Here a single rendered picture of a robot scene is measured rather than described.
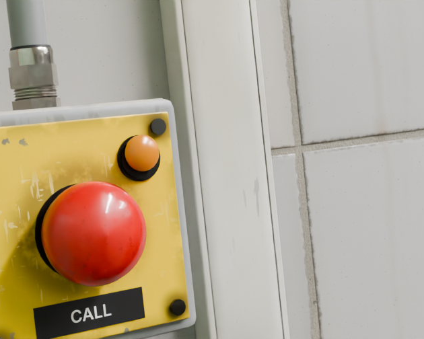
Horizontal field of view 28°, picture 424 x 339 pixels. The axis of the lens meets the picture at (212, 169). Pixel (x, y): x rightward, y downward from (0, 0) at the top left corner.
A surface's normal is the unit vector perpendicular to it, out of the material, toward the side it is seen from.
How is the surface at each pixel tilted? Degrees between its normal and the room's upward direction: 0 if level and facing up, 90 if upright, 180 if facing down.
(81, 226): 86
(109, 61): 90
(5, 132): 90
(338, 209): 90
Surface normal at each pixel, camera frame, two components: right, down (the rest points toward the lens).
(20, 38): -0.27, 0.08
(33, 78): 0.49, 0.00
